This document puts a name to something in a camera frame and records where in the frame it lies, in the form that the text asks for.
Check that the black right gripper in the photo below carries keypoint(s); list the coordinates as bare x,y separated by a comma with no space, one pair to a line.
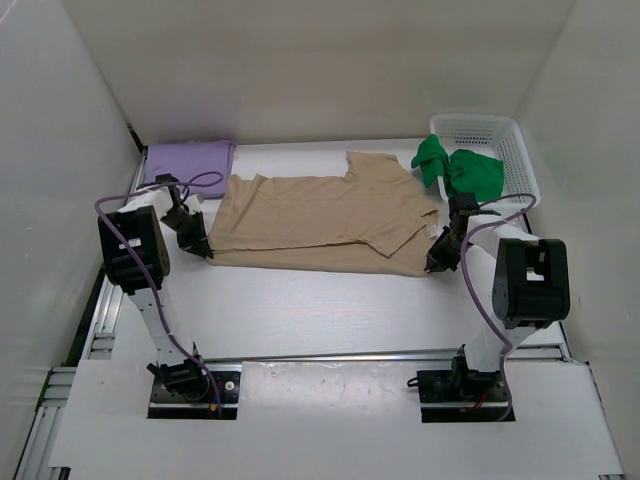
437,261

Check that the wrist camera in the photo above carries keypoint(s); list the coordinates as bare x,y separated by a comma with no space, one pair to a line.
465,204
168,181

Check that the white plastic basket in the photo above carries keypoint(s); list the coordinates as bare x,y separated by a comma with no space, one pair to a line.
494,136

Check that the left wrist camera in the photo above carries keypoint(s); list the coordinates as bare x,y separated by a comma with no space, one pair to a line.
168,181

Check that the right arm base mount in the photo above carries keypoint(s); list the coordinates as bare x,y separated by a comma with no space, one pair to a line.
460,395

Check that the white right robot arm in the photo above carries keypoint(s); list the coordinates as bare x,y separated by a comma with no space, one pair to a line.
530,291

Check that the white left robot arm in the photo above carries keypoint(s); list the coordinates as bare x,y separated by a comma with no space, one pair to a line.
136,259

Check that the beige t-shirt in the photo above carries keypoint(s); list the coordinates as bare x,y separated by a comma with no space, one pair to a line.
375,219

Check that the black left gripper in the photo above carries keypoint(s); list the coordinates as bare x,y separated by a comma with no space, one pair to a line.
188,243

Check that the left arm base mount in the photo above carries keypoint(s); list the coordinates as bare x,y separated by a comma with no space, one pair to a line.
186,392

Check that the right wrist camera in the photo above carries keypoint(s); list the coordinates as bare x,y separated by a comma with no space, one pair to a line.
465,204

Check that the green t-shirt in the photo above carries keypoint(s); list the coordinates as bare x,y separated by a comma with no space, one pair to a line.
462,171

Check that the purple t-shirt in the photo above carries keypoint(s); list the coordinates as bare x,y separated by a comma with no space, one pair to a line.
184,161

